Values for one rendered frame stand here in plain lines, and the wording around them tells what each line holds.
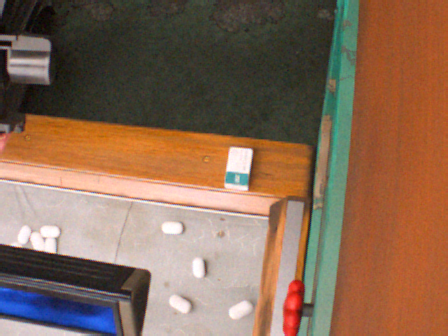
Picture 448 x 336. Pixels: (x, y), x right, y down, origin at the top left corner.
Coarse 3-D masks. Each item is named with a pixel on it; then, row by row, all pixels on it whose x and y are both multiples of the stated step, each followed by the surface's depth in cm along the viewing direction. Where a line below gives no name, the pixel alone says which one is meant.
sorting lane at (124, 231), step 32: (0, 192) 102; (32, 192) 102; (64, 192) 102; (0, 224) 100; (32, 224) 100; (64, 224) 100; (96, 224) 100; (128, 224) 100; (160, 224) 100; (192, 224) 100; (224, 224) 100; (256, 224) 100; (96, 256) 98; (128, 256) 98; (160, 256) 98; (192, 256) 98; (224, 256) 98; (256, 256) 98; (160, 288) 96; (192, 288) 96; (224, 288) 96; (256, 288) 96; (0, 320) 94; (160, 320) 94; (192, 320) 94; (224, 320) 94
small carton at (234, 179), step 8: (232, 152) 99; (240, 152) 99; (248, 152) 99; (232, 160) 99; (240, 160) 99; (248, 160) 99; (232, 168) 98; (240, 168) 98; (248, 168) 98; (232, 176) 98; (240, 176) 98; (248, 176) 98; (224, 184) 98; (232, 184) 98; (240, 184) 97; (248, 184) 99
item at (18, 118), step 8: (0, 88) 86; (0, 96) 86; (0, 104) 86; (0, 112) 87; (8, 112) 91; (0, 120) 86; (8, 120) 87; (16, 120) 87; (24, 120) 90; (0, 128) 86; (8, 128) 85
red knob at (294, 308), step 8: (296, 280) 45; (288, 288) 45; (296, 288) 45; (304, 288) 45; (288, 296) 44; (296, 296) 44; (288, 304) 44; (296, 304) 43; (304, 304) 45; (312, 304) 45; (288, 312) 44; (296, 312) 44; (304, 312) 45; (312, 312) 45; (288, 320) 43; (296, 320) 43; (288, 328) 44; (296, 328) 44
